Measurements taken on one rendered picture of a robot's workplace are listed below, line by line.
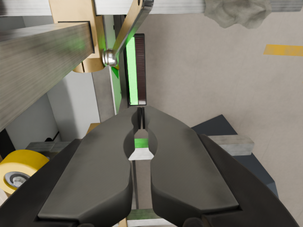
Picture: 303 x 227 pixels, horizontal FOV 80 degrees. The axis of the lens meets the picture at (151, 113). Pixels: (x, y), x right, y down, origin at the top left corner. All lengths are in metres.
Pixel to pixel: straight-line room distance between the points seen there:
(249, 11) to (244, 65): 1.06
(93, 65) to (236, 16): 0.19
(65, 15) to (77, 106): 0.37
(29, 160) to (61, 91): 0.28
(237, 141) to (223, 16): 0.23
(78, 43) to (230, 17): 0.18
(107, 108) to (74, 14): 0.27
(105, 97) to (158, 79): 0.75
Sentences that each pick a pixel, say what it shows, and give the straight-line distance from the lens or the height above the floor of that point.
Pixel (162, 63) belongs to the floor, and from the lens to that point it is 1.16.
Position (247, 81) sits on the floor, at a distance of 1.38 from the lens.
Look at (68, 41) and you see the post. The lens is 0.18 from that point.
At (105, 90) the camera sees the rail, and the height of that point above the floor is 0.70.
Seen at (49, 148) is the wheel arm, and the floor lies 0.85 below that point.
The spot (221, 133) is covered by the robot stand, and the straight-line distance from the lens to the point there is 1.26.
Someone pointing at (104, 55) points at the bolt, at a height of 0.85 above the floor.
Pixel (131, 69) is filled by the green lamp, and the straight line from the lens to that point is 0.43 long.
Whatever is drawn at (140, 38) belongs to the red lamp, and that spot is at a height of 0.70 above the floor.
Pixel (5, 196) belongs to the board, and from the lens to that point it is 0.43.
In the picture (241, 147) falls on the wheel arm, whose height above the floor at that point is 0.85.
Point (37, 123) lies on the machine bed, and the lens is 0.56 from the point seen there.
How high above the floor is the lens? 1.12
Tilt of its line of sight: 60 degrees down
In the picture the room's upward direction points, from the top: 174 degrees clockwise
